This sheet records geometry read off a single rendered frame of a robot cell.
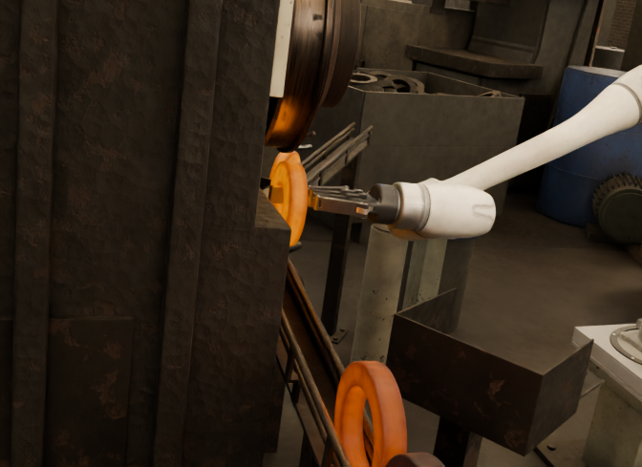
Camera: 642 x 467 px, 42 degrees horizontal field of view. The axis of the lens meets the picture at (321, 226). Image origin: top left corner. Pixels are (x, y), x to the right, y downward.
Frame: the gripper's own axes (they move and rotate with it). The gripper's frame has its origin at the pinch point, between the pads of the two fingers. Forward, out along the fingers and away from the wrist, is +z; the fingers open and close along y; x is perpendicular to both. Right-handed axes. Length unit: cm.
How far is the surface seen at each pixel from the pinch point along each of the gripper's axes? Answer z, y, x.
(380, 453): 2, -60, -14
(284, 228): 8.2, -27.5, 2.4
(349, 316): -72, 132, -81
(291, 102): 2.2, 0.4, 16.6
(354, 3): -8.7, 8.3, 34.8
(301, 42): 3.0, -2.1, 27.3
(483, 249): -171, 212, -77
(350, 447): 0, -49, -21
